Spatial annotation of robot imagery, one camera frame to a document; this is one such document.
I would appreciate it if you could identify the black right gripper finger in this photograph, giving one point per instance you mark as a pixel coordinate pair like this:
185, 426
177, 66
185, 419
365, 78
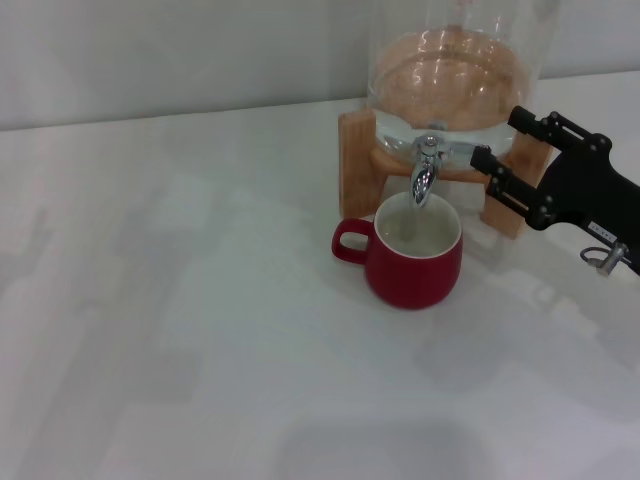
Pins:
515, 192
555, 130

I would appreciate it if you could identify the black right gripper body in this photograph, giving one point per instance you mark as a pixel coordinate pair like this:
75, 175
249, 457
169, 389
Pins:
590, 190

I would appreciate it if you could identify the chrome faucet with lever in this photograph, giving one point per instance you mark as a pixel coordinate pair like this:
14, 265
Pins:
422, 175

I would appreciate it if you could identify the red ceramic cup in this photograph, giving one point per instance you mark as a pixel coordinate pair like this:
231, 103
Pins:
415, 280

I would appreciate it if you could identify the glass water dispenser jar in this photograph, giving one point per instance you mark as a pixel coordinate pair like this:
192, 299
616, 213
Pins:
450, 75

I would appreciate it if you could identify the wooden dispenser stand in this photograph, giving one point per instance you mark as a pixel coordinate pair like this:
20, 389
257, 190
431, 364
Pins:
357, 160

